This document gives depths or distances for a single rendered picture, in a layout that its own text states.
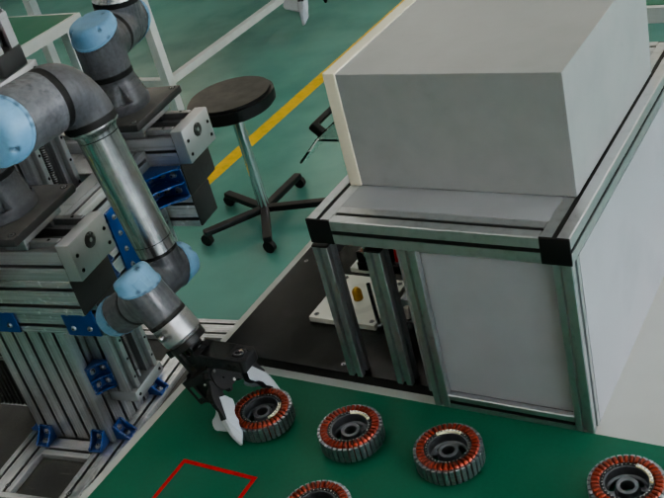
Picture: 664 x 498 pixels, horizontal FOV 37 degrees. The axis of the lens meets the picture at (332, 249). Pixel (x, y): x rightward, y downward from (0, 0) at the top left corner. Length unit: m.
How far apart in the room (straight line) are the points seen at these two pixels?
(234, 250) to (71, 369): 1.38
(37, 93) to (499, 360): 0.87
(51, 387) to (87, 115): 1.16
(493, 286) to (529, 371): 0.17
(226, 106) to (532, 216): 2.34
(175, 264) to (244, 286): 1.79
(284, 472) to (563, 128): 0.72
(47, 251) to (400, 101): 0.90
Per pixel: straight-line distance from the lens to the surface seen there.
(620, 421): 1.67
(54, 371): 2.71
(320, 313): 1.97
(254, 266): 3.75
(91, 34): 2.46
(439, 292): 1.59
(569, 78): 1.46
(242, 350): 1.70
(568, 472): 1.59
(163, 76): 5.27
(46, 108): 1.71
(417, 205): 1.57
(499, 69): 1.47
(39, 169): 2.40
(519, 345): 1.59
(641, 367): 1.76
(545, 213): 1.49
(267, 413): 1.78
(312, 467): 1.69
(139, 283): 1.73
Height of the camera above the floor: 1.88
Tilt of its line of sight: 30 degrees down
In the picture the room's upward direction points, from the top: 16 degrees counter-clockwise
